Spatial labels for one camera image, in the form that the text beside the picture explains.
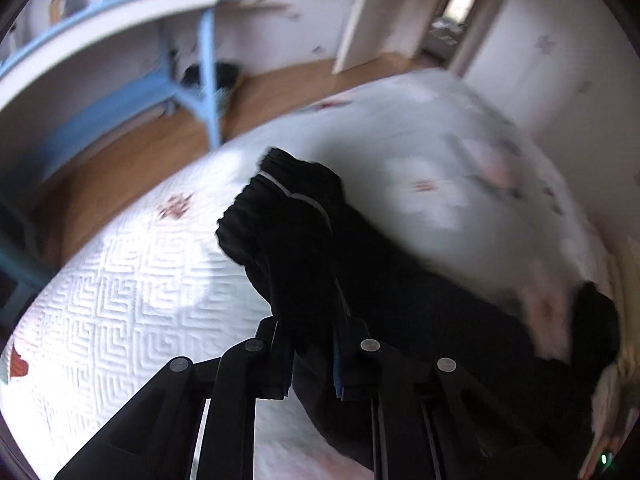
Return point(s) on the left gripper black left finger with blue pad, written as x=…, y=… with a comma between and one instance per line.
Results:
x=192, y=420

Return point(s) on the floral green bedspread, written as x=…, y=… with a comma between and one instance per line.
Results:
x=402, y=238

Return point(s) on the light blue desk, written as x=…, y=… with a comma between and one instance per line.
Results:
x=91, y=73

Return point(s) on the black hooded jacket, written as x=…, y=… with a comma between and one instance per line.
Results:
x=525, y=380

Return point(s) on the wooden wall shelf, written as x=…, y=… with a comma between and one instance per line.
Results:
x=290, y=10

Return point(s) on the white bedroom door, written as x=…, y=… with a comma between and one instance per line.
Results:
x=382, y=26

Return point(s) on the white floral pillow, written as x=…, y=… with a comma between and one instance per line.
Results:
x=615, y=411

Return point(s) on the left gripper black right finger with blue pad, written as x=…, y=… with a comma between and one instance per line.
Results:
x=396, y=414

